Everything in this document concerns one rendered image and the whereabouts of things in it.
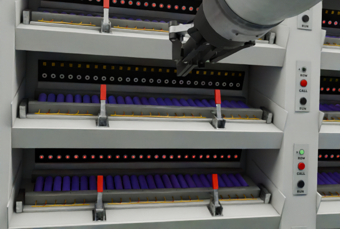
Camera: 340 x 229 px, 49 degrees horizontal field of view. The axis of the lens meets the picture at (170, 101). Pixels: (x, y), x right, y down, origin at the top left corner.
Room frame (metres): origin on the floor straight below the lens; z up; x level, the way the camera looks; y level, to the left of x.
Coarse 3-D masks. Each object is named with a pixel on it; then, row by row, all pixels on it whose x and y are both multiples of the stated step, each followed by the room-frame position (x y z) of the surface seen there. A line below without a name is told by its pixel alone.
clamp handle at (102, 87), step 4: (104, 84) 0.82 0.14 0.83; (100, 88) 0.82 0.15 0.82; (104, 88) 0.81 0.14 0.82; (100, 92) 0.81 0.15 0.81; (104, 92) 0.81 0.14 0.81; (100, 96) 0.81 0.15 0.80; (104, 96) 0.81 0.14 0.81; (100, 100) 0.81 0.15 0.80; (104, 100) 0.81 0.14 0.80; (104, 104) 0.81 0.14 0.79; (104, 108) 0.80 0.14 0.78; (104, 112) 0.80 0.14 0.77
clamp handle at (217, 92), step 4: (216, 92) 0.88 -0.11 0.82; (216, 96) 0.88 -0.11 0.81; (220, 96) 0.88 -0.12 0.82; (216, 100) 0.87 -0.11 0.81; (220, 100) 0.88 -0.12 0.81; (216, 104) 0.87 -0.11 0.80; (216, 108) 0.87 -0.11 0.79; (220, 108) 0.87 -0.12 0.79; (220, 112) 0.87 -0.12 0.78; (220, 116) 0.87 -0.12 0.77
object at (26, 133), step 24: (24, 96) 0.90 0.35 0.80; (264, 96) 0.98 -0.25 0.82; (24, 120) 0.78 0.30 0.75; (48, 120) 0.79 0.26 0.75; (72, 120) 0.81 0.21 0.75; (120, 120) 0.84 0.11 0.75; (24, 144) 0.76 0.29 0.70; (48, 144) 0.77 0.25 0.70; (72, 144) 0.78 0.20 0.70; (96, 144) 0.79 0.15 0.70; (120, 144) 0.81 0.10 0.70; (144, 144) 0.82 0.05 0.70; (168, 144) 0.83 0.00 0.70; (192, 144) 0.85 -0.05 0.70; (216, 144) 0.86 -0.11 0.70; (240, 144) 0.87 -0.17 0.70; (264, 144) 0.89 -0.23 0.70
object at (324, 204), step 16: (320, 160) 1.11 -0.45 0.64; (336, 160) 1.13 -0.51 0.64; (320, 176) 1.06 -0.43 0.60; (336, 176) 1.08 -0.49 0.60; (320, 192) 0.99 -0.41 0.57; (336, 192) 1.00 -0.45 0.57; (320, 208) 0.94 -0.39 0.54; (336, 208) 0.95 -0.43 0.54; (320, 224) 0.93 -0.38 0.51; (336, 224) 0.94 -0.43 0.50
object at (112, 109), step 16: (32, 112) 0.82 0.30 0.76; (48, 112) 0.81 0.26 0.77; (64, 112) 0.83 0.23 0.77; (80, 112) 0.84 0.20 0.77; (96, 112) 0.85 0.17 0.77; (112, 112) 0.86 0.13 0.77; (128, 112) 0.87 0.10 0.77; (144, 112) 0.87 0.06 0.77; (160, 112) 0.88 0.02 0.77; (176, 112) 0.89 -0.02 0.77; (192, 112) 0.90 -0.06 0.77; (208, 112) 0.91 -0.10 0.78; (224, 112) 0.92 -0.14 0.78; (240, 112) 0.93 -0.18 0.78; (256, 112) 0.94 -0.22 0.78
